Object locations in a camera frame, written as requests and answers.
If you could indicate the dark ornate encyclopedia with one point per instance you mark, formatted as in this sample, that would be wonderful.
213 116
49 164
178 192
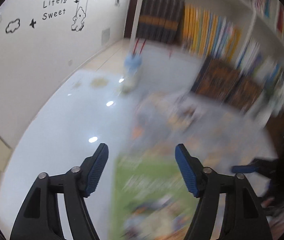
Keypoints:
244 94
216 79

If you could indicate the orange yellow book row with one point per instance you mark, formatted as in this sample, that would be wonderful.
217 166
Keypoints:
206 34

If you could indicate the white bottle blue cap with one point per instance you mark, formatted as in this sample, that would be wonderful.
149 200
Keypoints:
132 66

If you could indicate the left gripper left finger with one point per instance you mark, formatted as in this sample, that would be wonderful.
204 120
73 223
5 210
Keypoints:
39 217

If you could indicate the dark volume book set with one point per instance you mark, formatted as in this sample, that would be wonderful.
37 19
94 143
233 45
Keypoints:
159 20

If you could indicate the left dark ornate encyclopedia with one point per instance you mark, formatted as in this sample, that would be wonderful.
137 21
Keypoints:
216 79

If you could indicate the white blue book row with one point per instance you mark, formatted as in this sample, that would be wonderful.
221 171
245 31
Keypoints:
262 68

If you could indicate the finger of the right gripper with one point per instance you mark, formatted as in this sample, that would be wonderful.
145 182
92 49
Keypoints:
245 169

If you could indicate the patterned fan motif mat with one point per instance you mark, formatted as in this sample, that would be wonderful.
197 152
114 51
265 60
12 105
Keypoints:
218 136

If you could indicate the pink right sleeve forearm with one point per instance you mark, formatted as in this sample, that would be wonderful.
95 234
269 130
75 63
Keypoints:
276 212

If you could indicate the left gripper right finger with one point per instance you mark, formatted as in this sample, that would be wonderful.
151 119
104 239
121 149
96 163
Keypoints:
243 215

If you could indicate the green cover picture book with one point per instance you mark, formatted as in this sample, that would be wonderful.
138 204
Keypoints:
150 200

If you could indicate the right dark ornate encyclopedia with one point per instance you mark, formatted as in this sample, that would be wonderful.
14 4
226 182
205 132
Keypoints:
244 94

